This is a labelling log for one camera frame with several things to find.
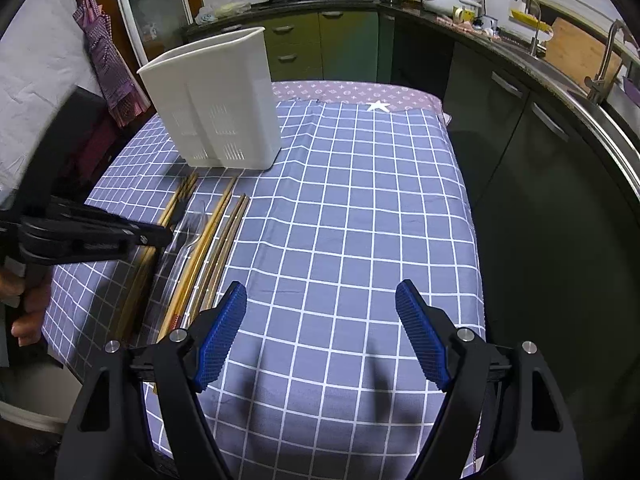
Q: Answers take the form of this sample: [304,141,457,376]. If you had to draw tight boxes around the blue checkered tablecloth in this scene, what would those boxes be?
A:
[41,95,490,480]

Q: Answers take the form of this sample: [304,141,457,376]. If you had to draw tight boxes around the steel kitchen faucet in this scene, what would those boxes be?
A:
[585,20,639,104]

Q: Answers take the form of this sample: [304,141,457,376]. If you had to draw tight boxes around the green lower cabinets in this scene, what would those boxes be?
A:
[183,10,394,82]

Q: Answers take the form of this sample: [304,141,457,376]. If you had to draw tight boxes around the white plastic utensil holder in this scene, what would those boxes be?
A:
[138,26,282,170]

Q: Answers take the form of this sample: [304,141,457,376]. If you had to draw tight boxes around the wooden cutting board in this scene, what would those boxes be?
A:
[544,18,623,102]

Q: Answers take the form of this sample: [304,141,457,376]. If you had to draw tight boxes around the steel kitchen sink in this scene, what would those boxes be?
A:
[491,34,640,187]

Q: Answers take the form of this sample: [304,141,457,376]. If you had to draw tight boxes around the person's left hand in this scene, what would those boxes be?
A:
[0,268,53,347]

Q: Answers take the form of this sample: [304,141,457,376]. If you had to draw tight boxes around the purple checkered apron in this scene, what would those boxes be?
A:
[73,0,151,128]

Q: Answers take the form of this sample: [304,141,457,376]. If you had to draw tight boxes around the clear plastic spoon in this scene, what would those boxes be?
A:
[151,203,207,314]

